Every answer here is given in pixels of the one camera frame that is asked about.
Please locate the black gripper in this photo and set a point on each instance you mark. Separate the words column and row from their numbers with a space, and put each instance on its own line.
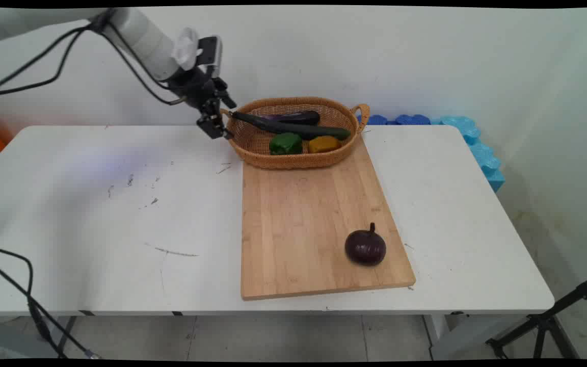
column 197, row 89

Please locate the dark green cucumber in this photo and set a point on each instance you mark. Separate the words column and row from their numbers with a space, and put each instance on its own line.
column 293, row 129

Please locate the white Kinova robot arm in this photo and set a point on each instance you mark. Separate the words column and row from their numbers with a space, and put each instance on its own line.
column 140, row 35

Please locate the woven wicker basket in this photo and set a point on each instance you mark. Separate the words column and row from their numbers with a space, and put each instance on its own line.
column 260, row 145

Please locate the green bell pepper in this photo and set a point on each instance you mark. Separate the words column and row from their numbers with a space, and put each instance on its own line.
column 285, row 144

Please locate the dark purple long eggplant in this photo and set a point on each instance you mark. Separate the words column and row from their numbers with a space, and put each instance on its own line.
column 301, row 117

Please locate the yellow bell pepper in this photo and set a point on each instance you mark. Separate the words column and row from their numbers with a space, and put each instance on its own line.
column 323, row 144

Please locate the wooden cutting board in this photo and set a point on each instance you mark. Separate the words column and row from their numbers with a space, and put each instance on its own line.
column 303, row 219

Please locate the round purple onion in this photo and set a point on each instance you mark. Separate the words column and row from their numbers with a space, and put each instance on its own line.
column 365, row 247

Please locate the light blue foam mat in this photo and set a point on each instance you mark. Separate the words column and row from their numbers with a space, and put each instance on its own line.
column 482, row 153

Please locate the grey metal table leg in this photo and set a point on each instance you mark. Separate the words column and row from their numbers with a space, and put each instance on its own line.
column 67, row 331

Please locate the white table leg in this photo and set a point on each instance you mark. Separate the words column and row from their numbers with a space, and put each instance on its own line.
column 456, row 336

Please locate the black tripod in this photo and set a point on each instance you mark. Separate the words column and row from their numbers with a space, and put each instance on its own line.
column 545, row 321

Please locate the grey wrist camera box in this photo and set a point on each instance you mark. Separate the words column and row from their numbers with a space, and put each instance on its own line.
column 212, row 53

